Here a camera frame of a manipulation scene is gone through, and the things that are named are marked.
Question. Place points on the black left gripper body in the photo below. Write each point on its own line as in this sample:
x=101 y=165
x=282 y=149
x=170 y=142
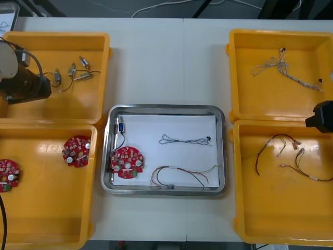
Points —
x=45 y=88

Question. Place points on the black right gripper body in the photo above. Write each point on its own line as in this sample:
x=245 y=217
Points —
x=325 y=117

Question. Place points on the metal solenoid with blue label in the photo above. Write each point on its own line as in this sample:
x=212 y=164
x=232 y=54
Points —
x=83 y=62
x=121 y=127

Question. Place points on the round red circuit board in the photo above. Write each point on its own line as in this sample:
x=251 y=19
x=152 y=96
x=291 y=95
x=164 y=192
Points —
x=7 y=166
x=75 y=145
x=127 y=156

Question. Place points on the silver and black left arm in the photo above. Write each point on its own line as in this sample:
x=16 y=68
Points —
x=10 y=60

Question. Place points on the yellow-orange plastic bin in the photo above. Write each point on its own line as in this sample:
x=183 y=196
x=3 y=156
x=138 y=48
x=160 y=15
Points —
x=273 y=208
x=52 y=208
x=52 y=106
x=260 y=101

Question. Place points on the steel tray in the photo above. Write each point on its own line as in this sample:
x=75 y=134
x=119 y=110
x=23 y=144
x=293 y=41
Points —
x=16 y=15
x=166 y=108

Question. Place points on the white paper sheet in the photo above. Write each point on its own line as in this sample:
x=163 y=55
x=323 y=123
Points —
x=6 y=19

